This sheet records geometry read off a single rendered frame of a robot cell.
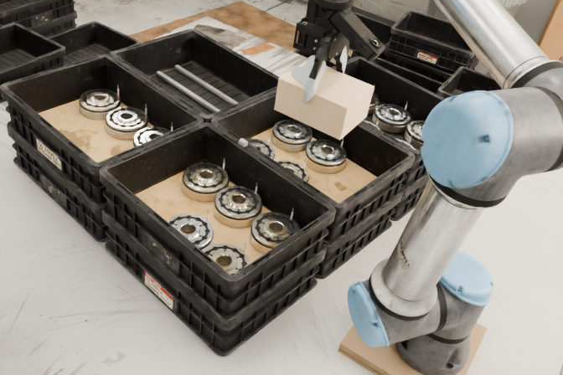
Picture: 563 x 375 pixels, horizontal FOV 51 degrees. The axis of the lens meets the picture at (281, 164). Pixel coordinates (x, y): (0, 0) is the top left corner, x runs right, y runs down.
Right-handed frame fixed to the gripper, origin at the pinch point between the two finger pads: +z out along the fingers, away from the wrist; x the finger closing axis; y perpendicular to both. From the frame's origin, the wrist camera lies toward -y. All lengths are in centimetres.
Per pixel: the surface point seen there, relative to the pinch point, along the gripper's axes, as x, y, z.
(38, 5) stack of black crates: -56, 166, 51
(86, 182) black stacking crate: 33, 36, 24
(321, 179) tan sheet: -6.2, -0.6, 26.8
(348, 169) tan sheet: -14.3, -3.7, 26.8
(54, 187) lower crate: 31, 49, 34
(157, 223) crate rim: 38.1, 10.9, 17.0
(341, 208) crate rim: 10.9, -13.4, 17.0
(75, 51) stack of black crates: -64, 154, 71
